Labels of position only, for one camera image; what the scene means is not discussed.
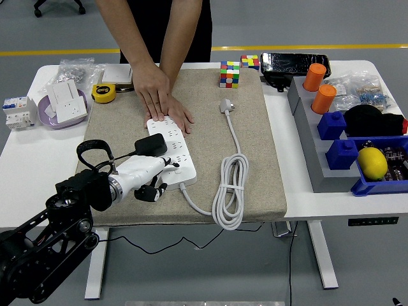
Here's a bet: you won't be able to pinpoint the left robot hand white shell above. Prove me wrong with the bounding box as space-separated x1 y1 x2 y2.
111 154 180 203

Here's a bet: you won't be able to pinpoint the person's right hand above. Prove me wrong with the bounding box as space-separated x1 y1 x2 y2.
132 62 170 122

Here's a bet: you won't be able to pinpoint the blue peg block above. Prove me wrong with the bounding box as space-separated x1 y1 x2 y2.
317 110 347 141
324 139 360 170

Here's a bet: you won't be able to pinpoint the black fabric bundle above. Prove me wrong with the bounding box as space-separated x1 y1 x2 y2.
343 104 408 138

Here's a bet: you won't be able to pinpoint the white power strip cord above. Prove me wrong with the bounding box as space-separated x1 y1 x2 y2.
180 98 249 231

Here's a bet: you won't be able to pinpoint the dark cylinders bundle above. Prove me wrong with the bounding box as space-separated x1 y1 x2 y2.
360 140 408 182

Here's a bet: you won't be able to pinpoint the black office chair base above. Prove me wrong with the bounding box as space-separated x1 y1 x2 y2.
33 0 87 18

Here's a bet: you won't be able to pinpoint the black plug adapter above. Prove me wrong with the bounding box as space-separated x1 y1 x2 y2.
134 133 167 157

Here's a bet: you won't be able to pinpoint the clear bag of resistors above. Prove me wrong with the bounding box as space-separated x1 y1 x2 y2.
353 71 398 113

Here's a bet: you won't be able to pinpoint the grey-brown mat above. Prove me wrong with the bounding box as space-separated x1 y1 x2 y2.
75 68 288 228

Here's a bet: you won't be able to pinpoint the orange cylinder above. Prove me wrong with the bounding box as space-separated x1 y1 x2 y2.
311 84 337 115
302 62 326 92

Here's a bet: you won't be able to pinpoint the black glossy flat device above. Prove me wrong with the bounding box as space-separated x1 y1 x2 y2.
259 52 332 78

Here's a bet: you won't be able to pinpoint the plain white wall plate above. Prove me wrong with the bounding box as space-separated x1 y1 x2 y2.
45 79 81 111

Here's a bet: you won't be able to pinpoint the black hanging power cable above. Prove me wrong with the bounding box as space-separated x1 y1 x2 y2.
288 221 299 306

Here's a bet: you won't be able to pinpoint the white table leg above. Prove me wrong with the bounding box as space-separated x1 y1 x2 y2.
84 228 111 300
306 220 339 290

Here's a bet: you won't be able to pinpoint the white wall switch panel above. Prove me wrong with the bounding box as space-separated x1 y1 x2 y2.
101 63 134 85

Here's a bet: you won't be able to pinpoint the small colourful puzzle cube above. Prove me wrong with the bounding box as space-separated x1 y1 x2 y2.
240 54 260 71

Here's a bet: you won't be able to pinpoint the person's left hand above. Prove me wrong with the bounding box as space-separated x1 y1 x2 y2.
164 94 194 138

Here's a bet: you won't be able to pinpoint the black device stand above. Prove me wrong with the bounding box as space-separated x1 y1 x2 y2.
261 75 296 93

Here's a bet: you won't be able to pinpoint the yellow tape measure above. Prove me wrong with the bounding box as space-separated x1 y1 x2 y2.
91 83 117 104

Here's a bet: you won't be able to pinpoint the white wall socket plate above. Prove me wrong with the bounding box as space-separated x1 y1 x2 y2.
54 97 89 124

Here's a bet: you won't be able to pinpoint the large colourful puzzle cube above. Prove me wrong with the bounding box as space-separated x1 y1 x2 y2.
219 60 240 89

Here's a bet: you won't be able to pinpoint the white circuit breaker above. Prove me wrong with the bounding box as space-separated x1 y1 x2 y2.
2 95 38 131

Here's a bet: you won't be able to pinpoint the thin black plug cord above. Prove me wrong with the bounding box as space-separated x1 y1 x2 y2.
92 151 265 255

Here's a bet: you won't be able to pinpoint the clear bag metal parts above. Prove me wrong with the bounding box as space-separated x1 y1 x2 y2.
57 57 106 93

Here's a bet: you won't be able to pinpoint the blue plastic bin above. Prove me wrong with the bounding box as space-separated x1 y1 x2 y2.
349 135 408 198

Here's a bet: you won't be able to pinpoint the black table control panel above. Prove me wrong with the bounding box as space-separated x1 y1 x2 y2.
347 216 400 227

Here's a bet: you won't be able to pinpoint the clear bag small parts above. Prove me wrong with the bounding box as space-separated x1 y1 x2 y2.
324 76 361 112

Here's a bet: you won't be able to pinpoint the white power strip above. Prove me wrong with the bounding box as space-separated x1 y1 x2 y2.
146 117 197 191

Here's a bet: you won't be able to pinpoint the yellow lemon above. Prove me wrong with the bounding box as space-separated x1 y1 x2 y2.
356 147 388 182

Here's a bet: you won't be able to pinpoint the purple bowl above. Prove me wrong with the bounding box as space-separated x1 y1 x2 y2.
37 88 89 131

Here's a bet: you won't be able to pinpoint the grey stepped peg base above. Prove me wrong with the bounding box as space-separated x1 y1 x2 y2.
286 76 363 194

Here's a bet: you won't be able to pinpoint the person's torso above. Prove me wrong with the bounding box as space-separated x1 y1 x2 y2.
119 0 213 64

